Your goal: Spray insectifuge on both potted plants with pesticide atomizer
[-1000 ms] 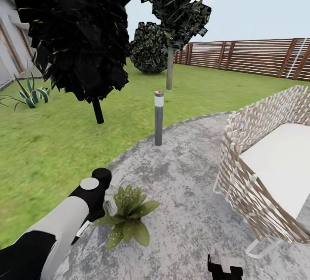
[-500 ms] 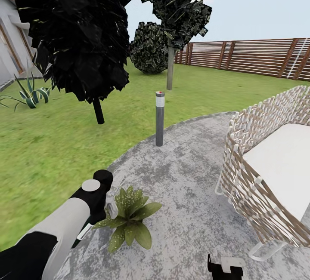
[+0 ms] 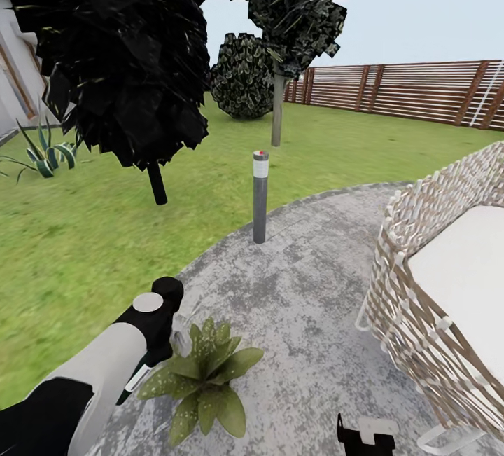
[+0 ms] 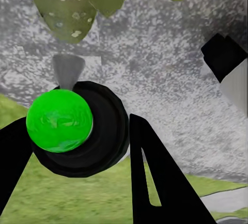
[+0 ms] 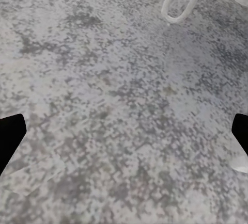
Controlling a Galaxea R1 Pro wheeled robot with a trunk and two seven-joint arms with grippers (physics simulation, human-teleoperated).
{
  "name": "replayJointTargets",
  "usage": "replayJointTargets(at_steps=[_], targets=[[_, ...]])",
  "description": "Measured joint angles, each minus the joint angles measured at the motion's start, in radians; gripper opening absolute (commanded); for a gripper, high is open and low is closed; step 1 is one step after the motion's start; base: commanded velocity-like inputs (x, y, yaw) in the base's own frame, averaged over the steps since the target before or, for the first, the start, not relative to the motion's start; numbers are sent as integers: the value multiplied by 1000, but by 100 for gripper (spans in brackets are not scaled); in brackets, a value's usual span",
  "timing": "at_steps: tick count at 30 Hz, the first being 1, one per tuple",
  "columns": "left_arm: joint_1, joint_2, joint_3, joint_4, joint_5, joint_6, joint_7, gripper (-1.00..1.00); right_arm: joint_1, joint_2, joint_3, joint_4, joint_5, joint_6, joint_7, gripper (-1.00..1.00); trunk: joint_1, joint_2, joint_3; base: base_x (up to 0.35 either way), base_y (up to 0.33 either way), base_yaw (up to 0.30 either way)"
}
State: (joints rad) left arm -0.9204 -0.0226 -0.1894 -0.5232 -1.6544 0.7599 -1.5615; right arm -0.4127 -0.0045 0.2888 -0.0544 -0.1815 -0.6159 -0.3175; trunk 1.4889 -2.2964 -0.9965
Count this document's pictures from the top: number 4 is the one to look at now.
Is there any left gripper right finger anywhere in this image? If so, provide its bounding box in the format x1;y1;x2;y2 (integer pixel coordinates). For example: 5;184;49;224
129;114;216;224

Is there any insectifuge atomizer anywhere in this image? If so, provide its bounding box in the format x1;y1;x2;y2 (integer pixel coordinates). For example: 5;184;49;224
26;53;130;178

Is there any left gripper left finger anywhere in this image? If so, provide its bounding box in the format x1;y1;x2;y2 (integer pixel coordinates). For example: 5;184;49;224
0;117;33;216

